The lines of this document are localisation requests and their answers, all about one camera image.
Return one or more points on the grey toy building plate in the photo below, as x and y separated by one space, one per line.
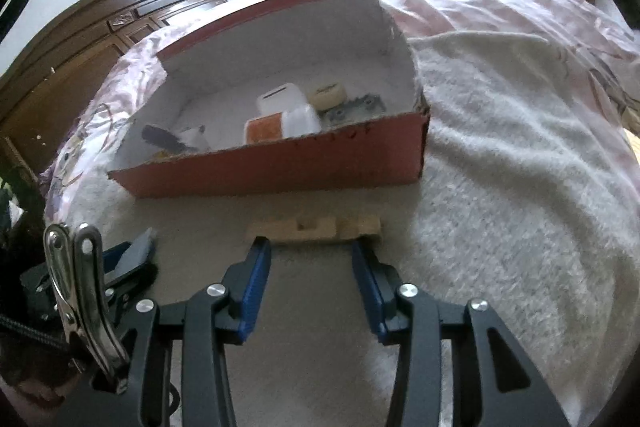
355 107

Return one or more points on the white earbud case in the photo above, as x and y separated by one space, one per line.
280 99

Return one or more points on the white charger plug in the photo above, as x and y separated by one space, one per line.
192 138

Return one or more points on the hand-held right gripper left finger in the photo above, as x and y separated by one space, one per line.
252 292

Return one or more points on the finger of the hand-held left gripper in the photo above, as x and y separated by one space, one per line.
117 259
135 279

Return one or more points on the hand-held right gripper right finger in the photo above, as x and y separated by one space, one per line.
370 292

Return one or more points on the red cardboard box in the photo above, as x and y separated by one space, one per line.
275 177

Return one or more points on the metal spring clip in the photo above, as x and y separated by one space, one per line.
85 297

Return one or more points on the pink printed quilt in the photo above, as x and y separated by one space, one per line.
500 7

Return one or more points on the small blue white figurine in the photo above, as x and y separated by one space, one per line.
162 138

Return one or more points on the round wooden chess piece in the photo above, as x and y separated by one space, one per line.
326 97

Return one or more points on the wooden puzzle piece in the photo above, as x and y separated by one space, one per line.
310 227

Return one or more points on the white towel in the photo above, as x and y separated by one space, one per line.
500 157

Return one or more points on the dark wooden headboard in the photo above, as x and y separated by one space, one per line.
75 57

